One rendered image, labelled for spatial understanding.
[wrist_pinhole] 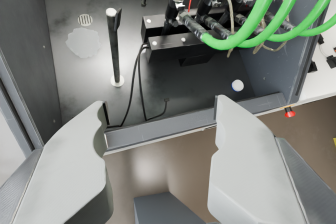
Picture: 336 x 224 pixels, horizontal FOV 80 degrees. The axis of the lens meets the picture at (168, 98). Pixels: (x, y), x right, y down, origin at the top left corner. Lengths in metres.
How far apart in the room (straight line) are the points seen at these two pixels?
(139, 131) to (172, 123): 0.08
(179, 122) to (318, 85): 0.43
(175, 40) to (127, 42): 0.20
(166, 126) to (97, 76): 0.28
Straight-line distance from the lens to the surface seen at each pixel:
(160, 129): 0.49
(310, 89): 0.70
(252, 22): 0.25
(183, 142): 1.49
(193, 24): 0.38
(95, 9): 0.77
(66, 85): 0.66
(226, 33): 0.44
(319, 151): 2.14
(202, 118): 0.53
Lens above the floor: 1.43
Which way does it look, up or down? 71 degrees down
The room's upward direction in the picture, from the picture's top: 39 degrees clockwise
